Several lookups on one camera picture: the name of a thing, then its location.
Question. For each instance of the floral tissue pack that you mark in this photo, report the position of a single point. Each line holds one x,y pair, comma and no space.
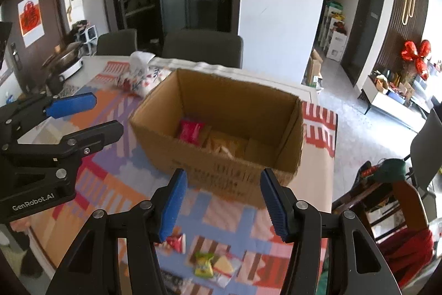
145,80

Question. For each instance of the orange snack packet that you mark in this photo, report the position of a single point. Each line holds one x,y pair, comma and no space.
224,143

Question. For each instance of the gold wall ornament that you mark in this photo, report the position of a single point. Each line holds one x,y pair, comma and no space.
404,16

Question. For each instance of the grey chair with black legs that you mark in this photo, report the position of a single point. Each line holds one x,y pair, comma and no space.
428,150

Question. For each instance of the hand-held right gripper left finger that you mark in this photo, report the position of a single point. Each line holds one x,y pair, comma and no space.
172,203

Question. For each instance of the dark room door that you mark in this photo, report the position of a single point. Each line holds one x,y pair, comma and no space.
366,25

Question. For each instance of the wooden high chair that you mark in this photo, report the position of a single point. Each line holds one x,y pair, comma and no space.
411,198

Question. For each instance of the white stools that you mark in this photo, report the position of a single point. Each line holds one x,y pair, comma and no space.
88,37

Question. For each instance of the yellow and white snack packet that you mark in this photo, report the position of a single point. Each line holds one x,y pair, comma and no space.
226,267

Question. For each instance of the green hat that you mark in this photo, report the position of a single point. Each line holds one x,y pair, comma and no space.
393,170

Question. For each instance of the small red snack packet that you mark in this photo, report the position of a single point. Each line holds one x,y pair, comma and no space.
176,242

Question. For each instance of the colourful patterned tablecloth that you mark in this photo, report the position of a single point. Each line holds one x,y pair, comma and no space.
114,163

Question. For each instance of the dark grey dining chair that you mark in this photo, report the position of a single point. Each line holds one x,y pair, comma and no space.
202,48
115,41

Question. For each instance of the brown cardboard box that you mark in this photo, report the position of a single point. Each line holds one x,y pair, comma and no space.
224,181

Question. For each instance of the white low cabinet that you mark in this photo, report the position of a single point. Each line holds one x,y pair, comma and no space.
390,105

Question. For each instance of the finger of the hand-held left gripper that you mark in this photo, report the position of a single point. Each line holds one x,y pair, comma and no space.
70,105
86,137

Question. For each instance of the green and yellow candy packet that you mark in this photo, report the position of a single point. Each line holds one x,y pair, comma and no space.
204,265

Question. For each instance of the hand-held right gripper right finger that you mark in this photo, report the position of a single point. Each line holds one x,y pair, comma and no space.
274,205

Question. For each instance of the brown entrance door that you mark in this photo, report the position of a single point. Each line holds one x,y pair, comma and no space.
51,4

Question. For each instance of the white toy shelf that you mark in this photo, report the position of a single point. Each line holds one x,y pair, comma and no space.
335,39

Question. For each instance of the red cloth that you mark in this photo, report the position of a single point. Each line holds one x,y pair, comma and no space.
411,257

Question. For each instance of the red foil balloons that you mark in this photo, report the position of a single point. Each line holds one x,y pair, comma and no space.
416,53

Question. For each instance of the dark snack packet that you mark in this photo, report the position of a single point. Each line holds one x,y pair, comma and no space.
174,279

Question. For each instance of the red and white door poster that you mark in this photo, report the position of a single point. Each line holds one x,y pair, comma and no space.
31,18

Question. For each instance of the white intercom panel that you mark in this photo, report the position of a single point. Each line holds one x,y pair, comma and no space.
75,1

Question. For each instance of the white electric cooking pot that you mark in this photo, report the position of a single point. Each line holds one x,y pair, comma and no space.
67,61

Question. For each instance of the black mug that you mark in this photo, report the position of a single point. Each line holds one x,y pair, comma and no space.
55,83

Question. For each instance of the cardboard boxes on floor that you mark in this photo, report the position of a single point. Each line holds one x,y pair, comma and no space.
314,67

